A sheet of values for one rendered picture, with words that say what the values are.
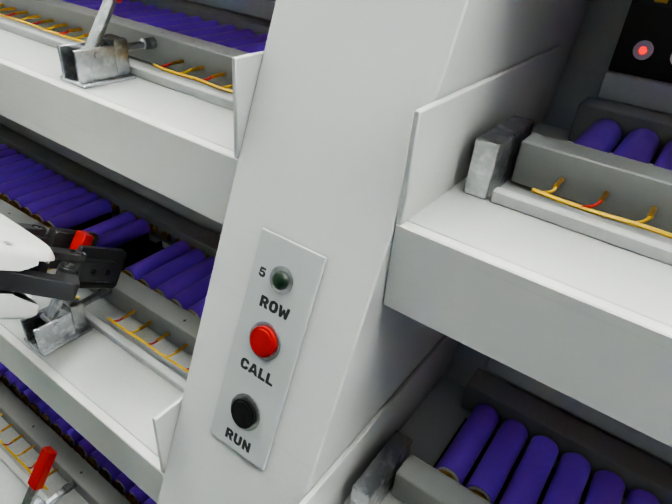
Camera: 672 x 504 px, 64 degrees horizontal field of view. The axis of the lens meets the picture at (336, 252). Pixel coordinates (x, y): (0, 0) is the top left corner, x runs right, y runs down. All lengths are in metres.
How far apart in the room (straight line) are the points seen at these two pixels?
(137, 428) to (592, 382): 0.28
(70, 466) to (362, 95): 0.46
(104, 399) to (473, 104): 0.31
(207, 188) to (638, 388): 0.23
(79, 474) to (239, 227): 0.36
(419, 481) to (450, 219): 0.16
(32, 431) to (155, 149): 0.38
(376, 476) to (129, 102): 0.27
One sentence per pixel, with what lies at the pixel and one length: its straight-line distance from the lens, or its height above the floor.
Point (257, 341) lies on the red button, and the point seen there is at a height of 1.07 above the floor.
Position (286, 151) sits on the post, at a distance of 0.26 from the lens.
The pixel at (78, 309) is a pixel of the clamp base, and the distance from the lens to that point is 0.46.
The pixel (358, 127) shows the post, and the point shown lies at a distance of 0.24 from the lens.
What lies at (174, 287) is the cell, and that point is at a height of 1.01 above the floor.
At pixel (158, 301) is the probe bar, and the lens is 0.45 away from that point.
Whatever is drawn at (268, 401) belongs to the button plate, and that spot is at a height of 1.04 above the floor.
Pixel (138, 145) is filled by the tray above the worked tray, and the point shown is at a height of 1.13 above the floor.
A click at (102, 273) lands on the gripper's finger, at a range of 0.43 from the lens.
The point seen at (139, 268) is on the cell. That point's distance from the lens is 0.50.
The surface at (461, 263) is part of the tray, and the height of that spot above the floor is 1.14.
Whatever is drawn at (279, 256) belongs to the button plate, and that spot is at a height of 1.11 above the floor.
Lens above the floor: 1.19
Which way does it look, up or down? 16 degrees down
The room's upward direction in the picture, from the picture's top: 17 degrees clockwise
